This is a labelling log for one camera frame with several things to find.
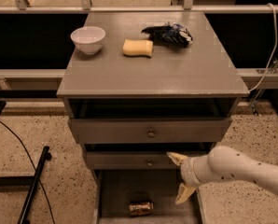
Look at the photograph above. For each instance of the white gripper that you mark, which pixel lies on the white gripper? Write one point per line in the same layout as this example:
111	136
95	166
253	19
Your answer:
187	172

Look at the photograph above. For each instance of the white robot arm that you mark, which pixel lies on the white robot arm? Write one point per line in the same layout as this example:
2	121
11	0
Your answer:
222	164

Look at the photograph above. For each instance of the grey top drawer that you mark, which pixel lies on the grey top drawer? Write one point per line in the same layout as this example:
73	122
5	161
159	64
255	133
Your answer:
135	131

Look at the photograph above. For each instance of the grey open bottom drawer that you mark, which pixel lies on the grey open bottom drawer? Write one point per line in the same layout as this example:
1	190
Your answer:
116	189

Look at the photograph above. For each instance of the grey middle drawer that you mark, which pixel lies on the grey middle drawer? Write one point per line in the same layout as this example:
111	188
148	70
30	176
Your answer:
128	160

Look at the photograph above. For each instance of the grey wooden drawer cabinet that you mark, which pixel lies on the grey wooden drawer cabinet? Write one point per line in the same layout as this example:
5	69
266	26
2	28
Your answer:
197	82

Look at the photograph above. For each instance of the yellow sponge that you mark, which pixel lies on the yellow sponge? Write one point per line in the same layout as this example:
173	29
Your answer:
137	47

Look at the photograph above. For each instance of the black stand leg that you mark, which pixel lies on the black stand leg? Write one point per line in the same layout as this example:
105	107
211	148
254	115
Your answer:
35	180

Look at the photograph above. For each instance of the blue crumpled chip bag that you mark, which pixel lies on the blue crumpled chip bag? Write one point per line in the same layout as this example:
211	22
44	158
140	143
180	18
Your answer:
174	33

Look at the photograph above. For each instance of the white bowl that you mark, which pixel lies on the white bowl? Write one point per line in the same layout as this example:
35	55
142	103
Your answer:
88	39

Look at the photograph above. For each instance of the metal railing frame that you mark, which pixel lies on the metal railing frame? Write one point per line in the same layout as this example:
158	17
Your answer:
36	8

